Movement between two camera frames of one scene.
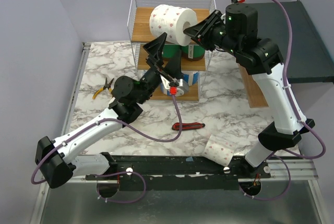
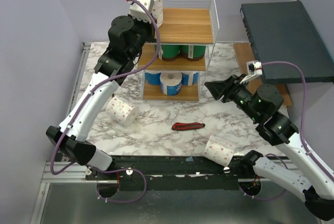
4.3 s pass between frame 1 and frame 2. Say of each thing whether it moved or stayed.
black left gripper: moved
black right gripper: moved
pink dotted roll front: stayed
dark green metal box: stayed
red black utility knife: stayed
